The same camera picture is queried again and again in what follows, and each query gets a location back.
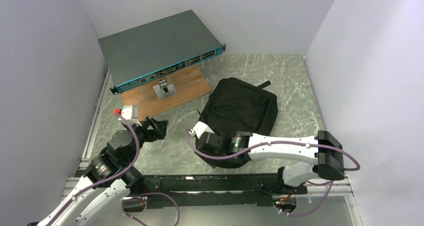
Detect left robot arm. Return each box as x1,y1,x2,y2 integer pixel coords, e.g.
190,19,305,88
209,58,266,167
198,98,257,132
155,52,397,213
31,117,169,225

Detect metal switch stand bracket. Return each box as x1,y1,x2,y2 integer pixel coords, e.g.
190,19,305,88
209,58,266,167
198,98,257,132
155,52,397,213
153,79,177,100

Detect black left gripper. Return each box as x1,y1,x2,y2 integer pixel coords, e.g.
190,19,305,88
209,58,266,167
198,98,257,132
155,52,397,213
123,115,168,165

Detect black student backpack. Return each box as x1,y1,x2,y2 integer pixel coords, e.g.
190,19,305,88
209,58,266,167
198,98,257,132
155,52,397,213
199,77,278,156

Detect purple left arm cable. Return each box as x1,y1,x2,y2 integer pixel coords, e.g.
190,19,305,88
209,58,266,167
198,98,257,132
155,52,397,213
44,115,181,226

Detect grey network switch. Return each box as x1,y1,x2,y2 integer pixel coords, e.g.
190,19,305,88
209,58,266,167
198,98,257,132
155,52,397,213
98,10,226,95

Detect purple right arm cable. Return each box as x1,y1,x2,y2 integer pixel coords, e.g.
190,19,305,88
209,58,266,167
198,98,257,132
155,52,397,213
184,129,361,217

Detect wooden base board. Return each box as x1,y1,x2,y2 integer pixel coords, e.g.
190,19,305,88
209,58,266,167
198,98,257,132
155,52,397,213
120,66,212,119

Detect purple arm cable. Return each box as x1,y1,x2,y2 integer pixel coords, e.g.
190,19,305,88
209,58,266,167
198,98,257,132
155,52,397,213
184,129,361,217
44,115,181,226

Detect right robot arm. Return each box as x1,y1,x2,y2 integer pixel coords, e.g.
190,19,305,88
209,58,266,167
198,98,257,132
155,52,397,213
192,130,345,193

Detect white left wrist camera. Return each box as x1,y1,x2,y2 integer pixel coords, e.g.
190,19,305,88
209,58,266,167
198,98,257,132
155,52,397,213
113,105,142,126

